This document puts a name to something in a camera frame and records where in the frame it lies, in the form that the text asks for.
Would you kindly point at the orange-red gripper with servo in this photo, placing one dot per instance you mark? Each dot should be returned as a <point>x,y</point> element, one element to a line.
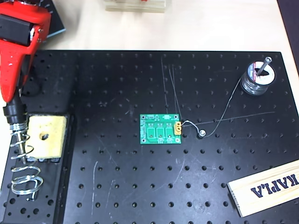
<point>12,67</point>

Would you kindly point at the black soldering iron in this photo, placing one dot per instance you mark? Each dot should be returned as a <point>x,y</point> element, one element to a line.
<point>17,100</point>

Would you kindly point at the teal Weller soldering station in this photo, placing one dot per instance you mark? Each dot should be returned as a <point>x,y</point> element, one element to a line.
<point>57,21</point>

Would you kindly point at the green circuit board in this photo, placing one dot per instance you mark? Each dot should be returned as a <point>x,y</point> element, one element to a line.
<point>143,130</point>

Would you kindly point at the yellow cleaning sponge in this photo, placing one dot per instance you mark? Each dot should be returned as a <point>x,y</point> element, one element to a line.
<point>53,140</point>

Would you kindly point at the wooden base block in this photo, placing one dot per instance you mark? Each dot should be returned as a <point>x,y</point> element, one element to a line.
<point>135,7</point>

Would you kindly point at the black stand with spring holder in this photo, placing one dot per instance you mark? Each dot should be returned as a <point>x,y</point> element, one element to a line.
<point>58,186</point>

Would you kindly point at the black perforated breadboard plate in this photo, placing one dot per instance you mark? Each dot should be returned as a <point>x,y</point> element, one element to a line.
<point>140,175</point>

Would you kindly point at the yellow power connector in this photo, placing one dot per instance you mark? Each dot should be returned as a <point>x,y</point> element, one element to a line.
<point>177,131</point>

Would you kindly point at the metal bolt through spool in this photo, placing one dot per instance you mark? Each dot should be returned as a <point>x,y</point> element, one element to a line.
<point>264,66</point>

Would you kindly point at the wooden plank with Kapla print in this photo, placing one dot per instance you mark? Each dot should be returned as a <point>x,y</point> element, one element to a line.
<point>257,200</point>

